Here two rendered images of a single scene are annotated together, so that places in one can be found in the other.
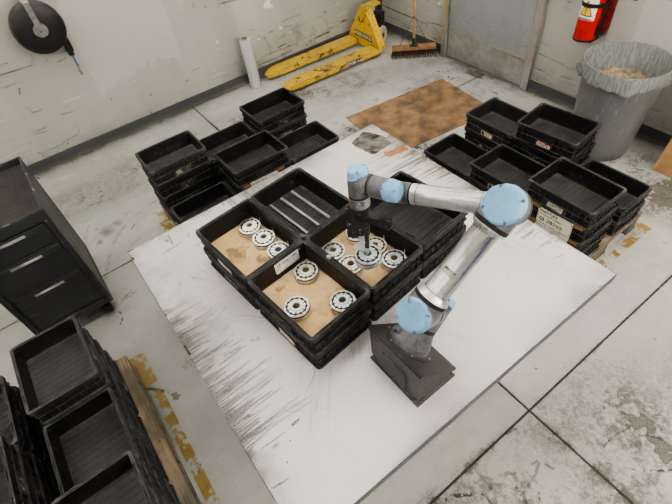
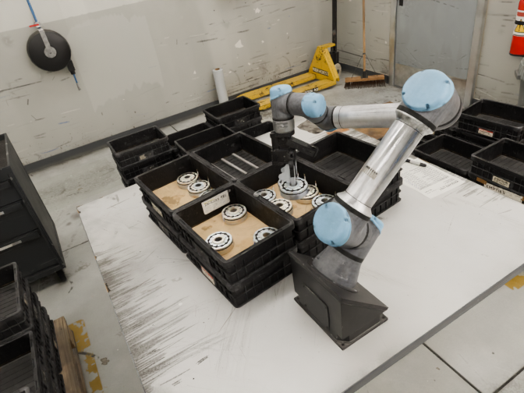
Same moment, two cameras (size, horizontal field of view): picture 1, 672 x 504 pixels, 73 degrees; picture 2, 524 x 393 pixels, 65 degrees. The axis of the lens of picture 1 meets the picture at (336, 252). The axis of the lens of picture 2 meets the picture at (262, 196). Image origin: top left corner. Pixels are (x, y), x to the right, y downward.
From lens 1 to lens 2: 0.51 m
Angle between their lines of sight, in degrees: 15
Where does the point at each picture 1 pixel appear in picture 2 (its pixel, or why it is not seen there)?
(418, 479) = not seen: outside the picture
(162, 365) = (98, 331)
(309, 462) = not seen: outside the picture
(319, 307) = (242, 243)
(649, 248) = not seen: outside the picture
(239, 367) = (155, 304)
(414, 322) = (332, 229)
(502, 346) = (444, 292)
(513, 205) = (437, 86)
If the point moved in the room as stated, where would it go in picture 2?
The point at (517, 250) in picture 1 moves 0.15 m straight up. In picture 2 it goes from (459, 206) to (464, 176)
